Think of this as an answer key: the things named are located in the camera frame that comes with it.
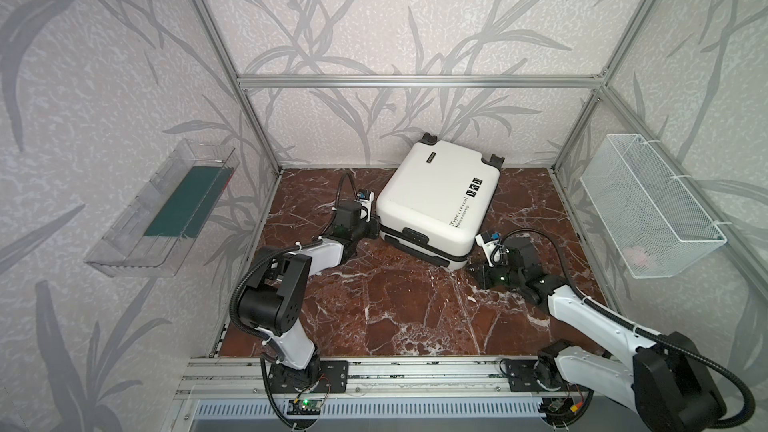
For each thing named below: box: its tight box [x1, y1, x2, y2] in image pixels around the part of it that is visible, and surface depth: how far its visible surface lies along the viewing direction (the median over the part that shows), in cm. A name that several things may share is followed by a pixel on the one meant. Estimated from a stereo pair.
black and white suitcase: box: [376, 133, 505, 271], surface depth 88 cm
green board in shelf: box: [144, 166, 234, 239], surface depth 67 cm
